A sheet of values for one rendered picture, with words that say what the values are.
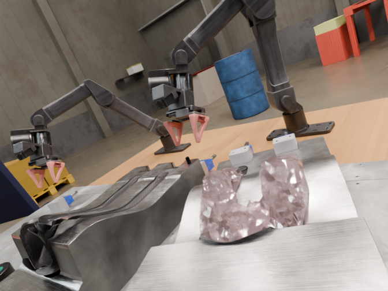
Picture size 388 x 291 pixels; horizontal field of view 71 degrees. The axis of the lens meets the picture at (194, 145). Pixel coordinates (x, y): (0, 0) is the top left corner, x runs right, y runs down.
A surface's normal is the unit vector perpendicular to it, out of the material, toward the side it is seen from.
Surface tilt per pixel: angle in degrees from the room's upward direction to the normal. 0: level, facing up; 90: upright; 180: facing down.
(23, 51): 90
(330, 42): 90
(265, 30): 102
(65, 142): 90
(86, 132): 90
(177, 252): 0
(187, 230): 13
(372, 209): 0
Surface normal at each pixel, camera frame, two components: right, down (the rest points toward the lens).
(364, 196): -0.37, -0.89
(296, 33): -0.58, 0.44
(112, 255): 0.76, -0.14
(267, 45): 0.00, 0.33
